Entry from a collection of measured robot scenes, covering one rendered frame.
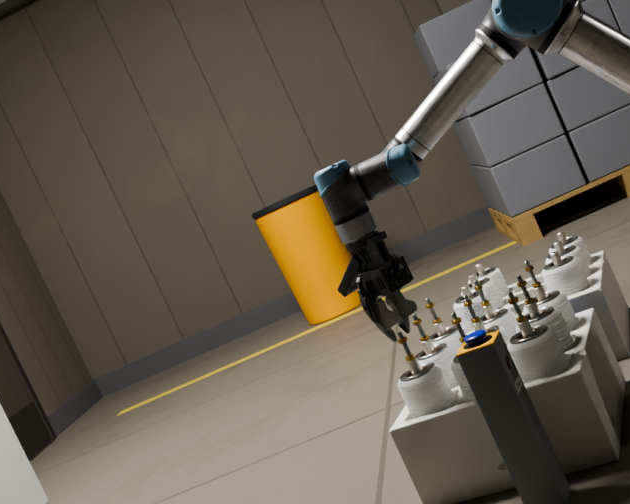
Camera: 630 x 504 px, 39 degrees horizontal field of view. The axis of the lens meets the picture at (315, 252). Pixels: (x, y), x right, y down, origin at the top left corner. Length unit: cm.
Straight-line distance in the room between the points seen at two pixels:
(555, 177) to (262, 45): 196
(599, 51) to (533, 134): 252
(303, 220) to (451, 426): 280
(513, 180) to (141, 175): 232
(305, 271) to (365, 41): 146
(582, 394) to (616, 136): 269
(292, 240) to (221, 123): 114
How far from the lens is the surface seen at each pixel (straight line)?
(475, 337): 156
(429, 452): 179
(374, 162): 171
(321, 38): 526
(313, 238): 446
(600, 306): 220
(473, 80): 182
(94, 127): 555
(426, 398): 178
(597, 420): 171
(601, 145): 427
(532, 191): 421
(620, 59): 170
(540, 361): 171
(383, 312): 176
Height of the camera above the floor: 69
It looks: 4 degrees down
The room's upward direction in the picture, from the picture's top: 25 degrees counter-clockwise
